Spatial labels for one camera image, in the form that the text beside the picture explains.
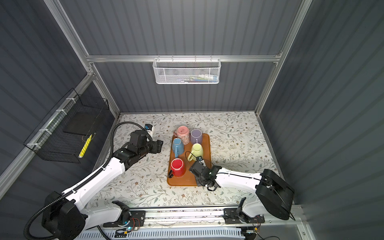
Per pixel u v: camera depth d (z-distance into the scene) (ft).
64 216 1.30
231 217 2.39
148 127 2.35
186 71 4.06
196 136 3.17
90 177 1.51
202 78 3.01
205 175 2.11
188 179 2.85
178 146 2.98
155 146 2.39
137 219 2.38
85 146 2.24
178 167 2.71
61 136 2.33
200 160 2.53
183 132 3.08
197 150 2.88
